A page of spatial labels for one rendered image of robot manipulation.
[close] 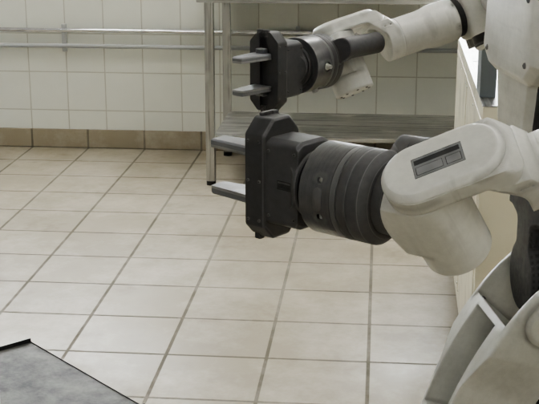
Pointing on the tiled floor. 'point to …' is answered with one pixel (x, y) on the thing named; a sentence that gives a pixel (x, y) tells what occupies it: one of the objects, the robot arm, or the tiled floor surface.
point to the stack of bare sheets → (48, 379)
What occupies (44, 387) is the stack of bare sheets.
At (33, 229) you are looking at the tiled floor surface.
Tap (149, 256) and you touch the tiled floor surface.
